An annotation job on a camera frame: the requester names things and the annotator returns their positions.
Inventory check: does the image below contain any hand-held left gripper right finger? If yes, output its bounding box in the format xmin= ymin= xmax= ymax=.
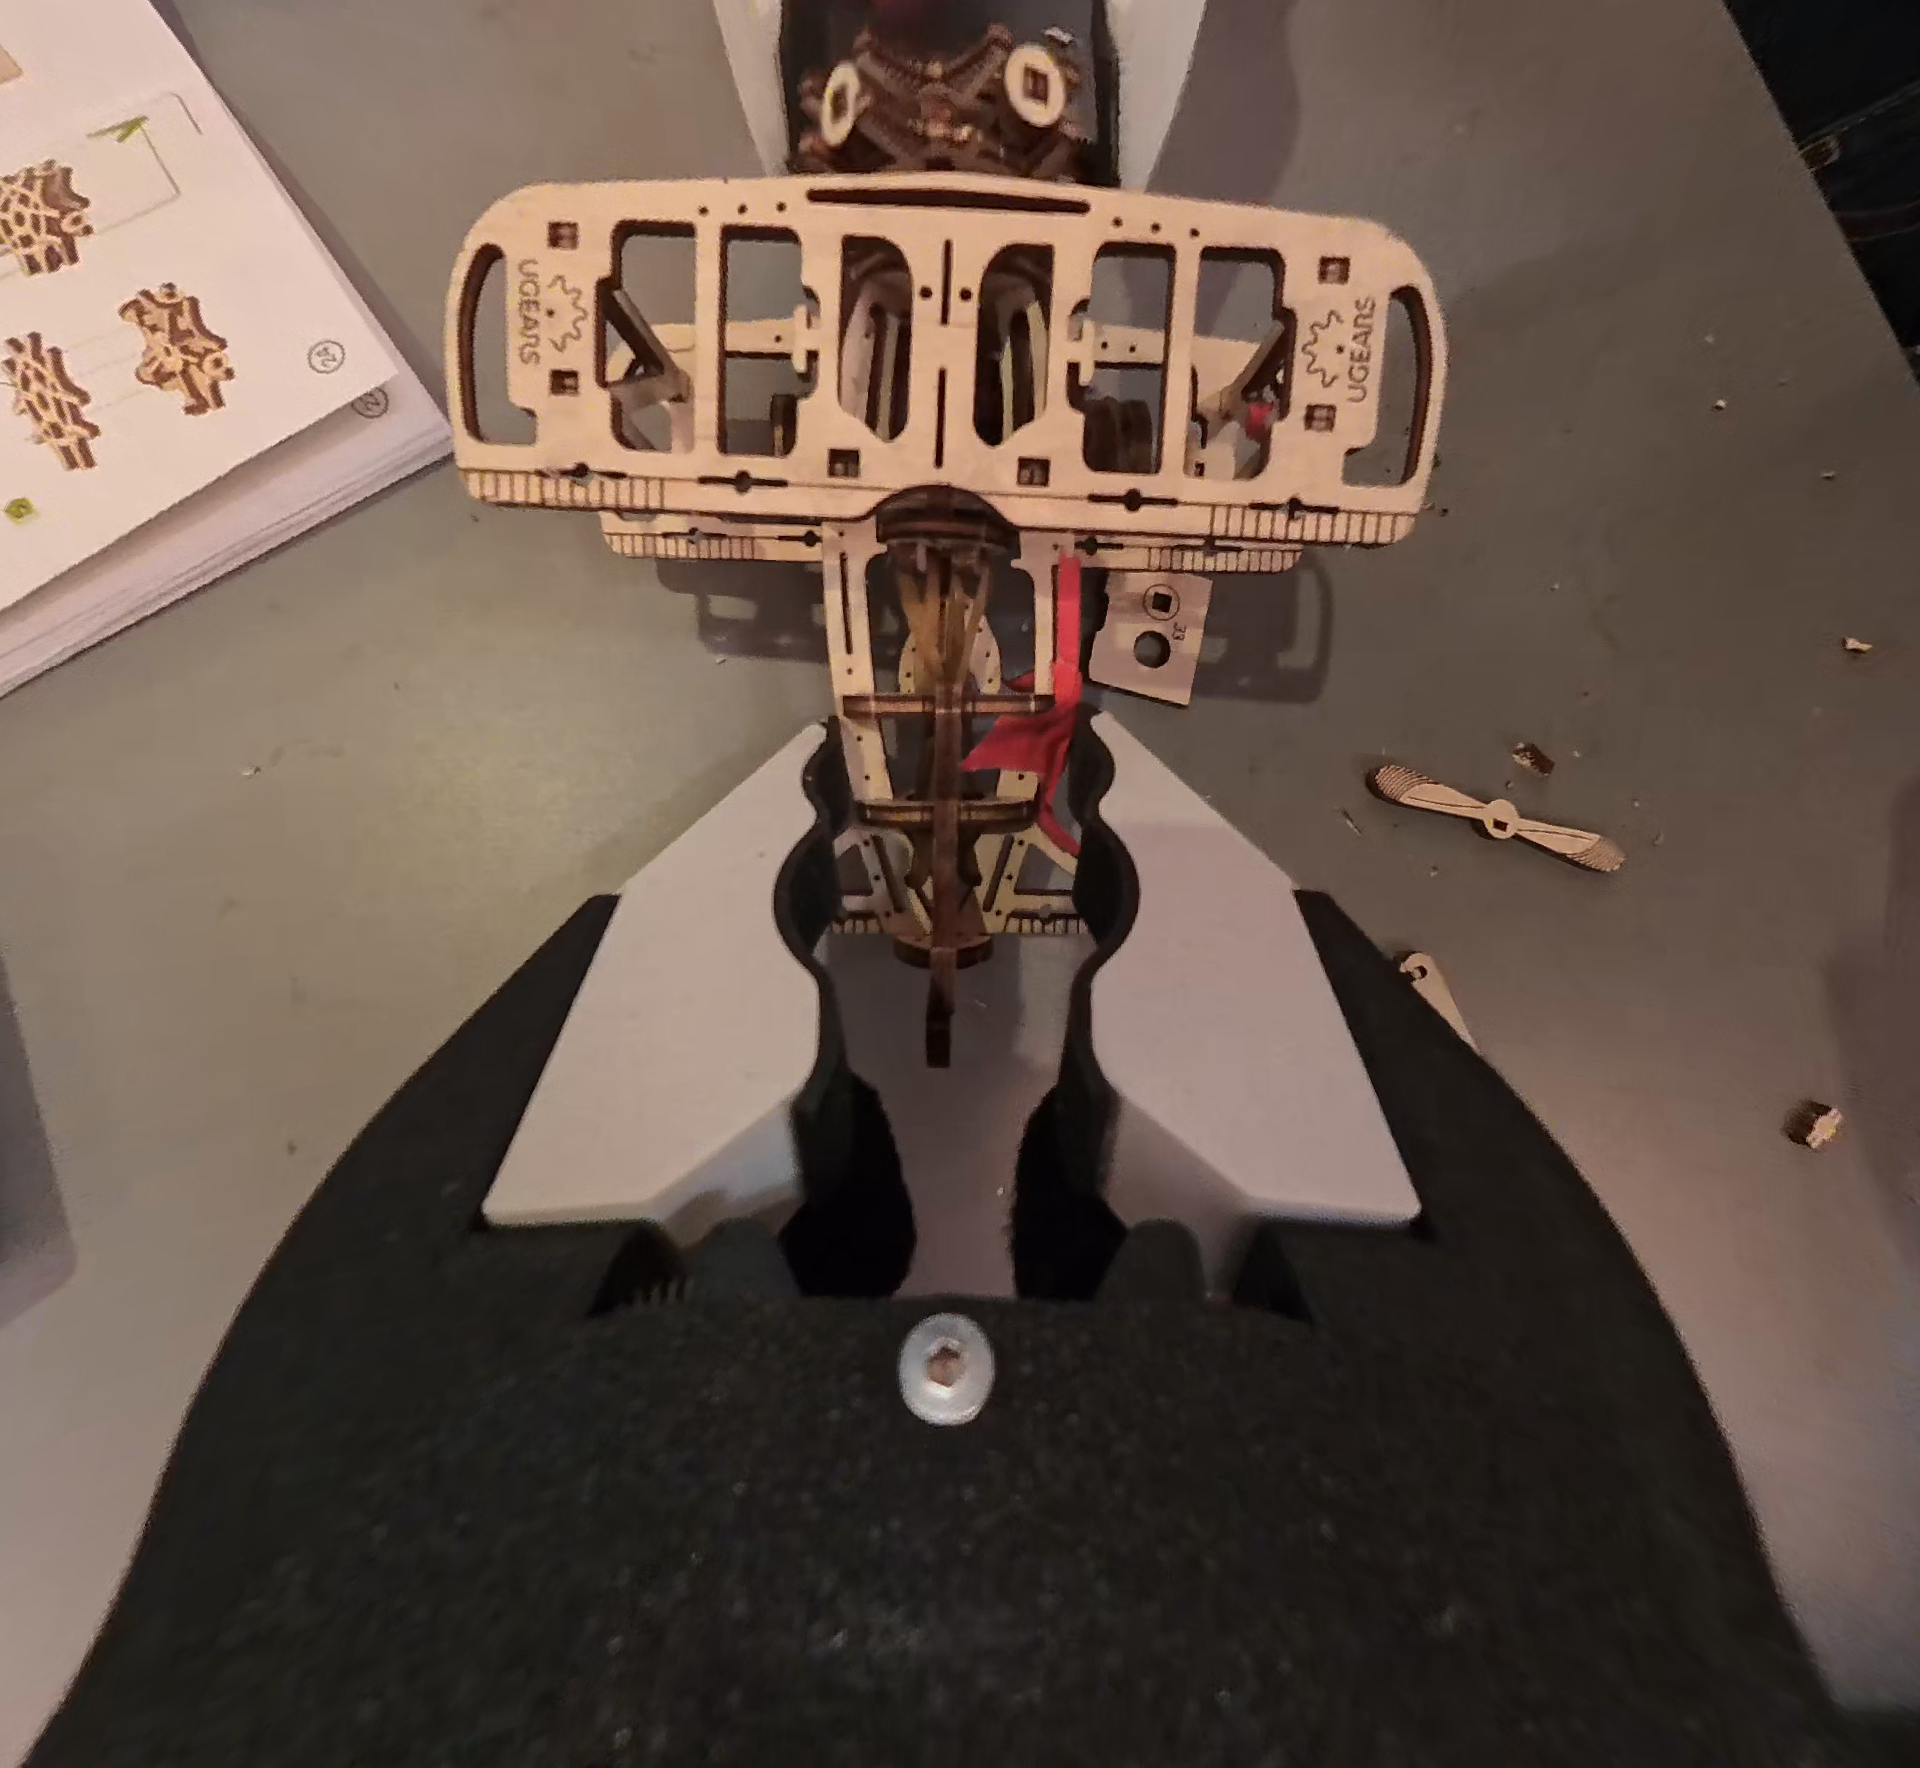
xmin=1069 ymin=710 xmax=1428 ymax=1302

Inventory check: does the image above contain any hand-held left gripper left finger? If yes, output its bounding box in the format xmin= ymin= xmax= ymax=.
xmin=478 ymin=721 xmax=840 ymax=1232

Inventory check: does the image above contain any wooden radial engine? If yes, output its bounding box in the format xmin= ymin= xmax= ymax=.
xmin=793 ymin=19 xmax=1095 ymax=176

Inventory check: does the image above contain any wooden biplane model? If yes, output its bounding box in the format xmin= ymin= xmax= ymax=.
xmin=449 ymin=168 xmax=1447 ymax=1068

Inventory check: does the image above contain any wooden pointed stick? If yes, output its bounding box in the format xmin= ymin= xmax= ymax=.
xmin=1399 ymin=954 xmax=1482 ymax=1050

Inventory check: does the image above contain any square wooden plate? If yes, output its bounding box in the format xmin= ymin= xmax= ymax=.
xmin=1085 ymin=574 xmax=1211 ymax=709

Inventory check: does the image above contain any instruction booklet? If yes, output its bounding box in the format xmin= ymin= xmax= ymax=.
xmin=0 ymin=0 xmax=455 ymax=699

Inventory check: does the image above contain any wooden propeller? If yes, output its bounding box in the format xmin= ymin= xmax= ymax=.
xmin=1368 ymin=764 xmax=1624 ymax=877

